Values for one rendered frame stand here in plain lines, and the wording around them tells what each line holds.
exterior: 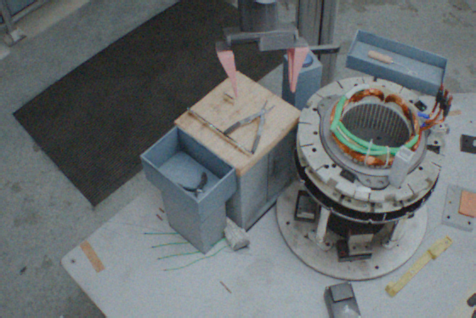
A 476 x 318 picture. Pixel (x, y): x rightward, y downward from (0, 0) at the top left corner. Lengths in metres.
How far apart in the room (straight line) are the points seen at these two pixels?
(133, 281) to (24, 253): 1.11
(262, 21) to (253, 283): 0.72
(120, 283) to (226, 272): 0.25
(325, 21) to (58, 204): 1.44
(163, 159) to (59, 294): 1.15
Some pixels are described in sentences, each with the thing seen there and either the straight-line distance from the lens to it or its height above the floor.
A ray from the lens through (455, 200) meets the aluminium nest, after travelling 1.53.
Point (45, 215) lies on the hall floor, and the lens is 2.49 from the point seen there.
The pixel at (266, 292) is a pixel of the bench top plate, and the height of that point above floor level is 0.78.
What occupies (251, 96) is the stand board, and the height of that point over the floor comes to 1.07.
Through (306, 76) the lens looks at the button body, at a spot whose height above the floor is 1.01.
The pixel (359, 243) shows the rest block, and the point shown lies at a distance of 1.35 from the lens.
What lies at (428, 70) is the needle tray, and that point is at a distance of 1.47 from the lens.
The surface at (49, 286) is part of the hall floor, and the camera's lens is 2.32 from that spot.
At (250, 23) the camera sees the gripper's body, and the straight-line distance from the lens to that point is 0.81.
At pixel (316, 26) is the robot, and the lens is 1.57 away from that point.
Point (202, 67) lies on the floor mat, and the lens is 2.83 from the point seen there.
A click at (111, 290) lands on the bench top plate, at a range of 1.38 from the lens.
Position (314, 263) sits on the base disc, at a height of 0.80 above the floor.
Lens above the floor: 2.02
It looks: 55 degrees down
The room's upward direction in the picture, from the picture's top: 2 degrees counter-clockwise
